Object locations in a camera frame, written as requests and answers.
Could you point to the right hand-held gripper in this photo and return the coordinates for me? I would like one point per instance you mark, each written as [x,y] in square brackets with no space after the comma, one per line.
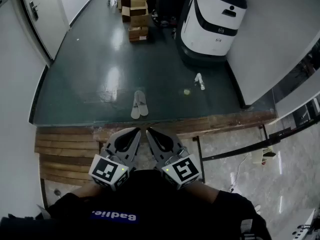
[183,171]

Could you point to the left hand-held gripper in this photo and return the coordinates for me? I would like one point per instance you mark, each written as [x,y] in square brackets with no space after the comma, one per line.
[103,170]

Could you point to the person's left forearm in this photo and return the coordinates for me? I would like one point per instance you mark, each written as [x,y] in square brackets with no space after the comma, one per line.
[86,190]

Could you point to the person's right forearm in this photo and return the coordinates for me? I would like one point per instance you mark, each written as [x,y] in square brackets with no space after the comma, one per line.
[200,191]

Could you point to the person's black shirt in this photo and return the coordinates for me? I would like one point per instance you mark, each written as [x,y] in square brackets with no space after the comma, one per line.
[150,196]

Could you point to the wooden slat steps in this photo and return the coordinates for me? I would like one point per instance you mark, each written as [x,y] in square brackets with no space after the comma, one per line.
[65,144]

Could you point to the small yellow-green ball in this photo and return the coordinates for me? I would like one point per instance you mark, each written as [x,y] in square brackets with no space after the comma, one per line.
[186,92]

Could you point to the wooden platform edge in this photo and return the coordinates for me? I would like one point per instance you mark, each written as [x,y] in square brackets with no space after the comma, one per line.
[225,121]

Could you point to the white plastic pipe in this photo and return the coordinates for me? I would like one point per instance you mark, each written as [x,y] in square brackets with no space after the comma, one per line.
[200,80]

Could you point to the black bag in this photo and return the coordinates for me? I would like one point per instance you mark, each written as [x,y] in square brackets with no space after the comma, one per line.
[20,227]

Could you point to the white and black service robot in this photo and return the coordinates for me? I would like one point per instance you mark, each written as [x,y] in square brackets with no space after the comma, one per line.
[212,21]

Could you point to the open cardboard box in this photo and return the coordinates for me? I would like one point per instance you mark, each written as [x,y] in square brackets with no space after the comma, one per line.
[137,4]

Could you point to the white door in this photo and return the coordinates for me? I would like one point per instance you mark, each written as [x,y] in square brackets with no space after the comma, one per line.
[47,14]

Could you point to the black metal railing frame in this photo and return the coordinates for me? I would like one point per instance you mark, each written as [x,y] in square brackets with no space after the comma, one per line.
[250,151]

